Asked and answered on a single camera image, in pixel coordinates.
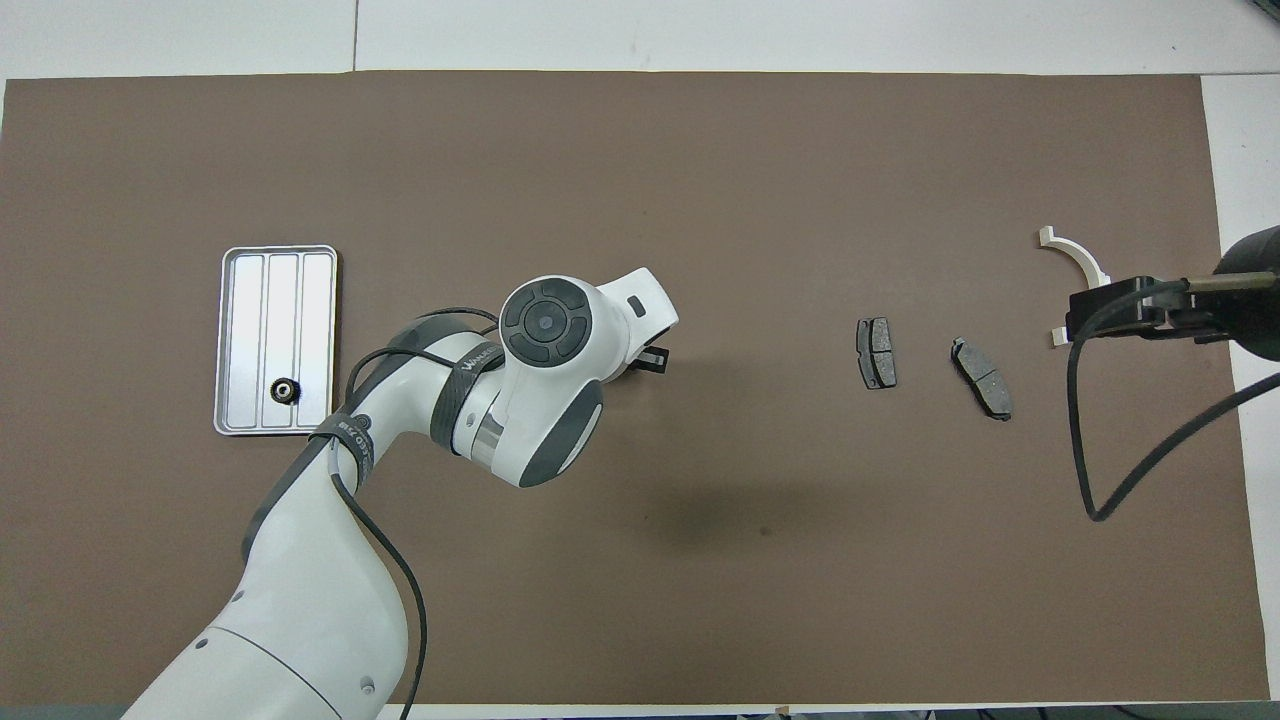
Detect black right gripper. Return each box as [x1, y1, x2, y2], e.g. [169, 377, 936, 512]
[1065, 226, 1280, 361]

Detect silver metal tray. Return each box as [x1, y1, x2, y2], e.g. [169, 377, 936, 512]
[212, 244, 340, 437]

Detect curved dark brake pad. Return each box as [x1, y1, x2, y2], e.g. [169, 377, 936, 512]
[950, 337, 1014, 422]

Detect brown table mat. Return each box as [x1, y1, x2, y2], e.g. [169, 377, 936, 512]
[0, 70, 1271, 706]

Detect rectangular dark brake pad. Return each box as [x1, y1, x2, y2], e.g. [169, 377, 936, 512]
[856, 317, 898, 391]

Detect white half-ring bracket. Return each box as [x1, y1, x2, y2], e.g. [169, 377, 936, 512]
[1037, 226, 1111, 349]

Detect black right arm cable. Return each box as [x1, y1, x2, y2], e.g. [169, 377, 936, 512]
[1066, 272, 1280, 524]

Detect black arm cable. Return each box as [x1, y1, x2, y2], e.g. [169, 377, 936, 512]
[330, 305, 501, 720]
[1066, 272, 1280, 524]

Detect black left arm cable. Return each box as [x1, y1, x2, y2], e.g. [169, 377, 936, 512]
[330, 305, 501, 720]

